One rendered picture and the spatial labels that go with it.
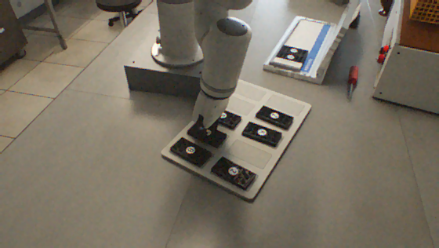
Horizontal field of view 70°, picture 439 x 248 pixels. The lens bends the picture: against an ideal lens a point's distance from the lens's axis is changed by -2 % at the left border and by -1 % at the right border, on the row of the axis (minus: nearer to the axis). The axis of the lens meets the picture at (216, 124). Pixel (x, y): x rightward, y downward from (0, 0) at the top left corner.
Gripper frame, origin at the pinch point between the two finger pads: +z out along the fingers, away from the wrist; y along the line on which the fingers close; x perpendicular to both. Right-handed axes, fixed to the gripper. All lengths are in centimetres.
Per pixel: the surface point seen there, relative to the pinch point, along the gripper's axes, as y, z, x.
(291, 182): 1.4, -1.7, 25.6
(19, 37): -70, 123, -229
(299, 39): -63, 1, 1
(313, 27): -76, 1, 3
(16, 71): -49, 140, -212
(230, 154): 2.3, 0.7, 9.2
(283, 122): -15.0, -1.8, 15.7
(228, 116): -8.9, 1.2, 1.7
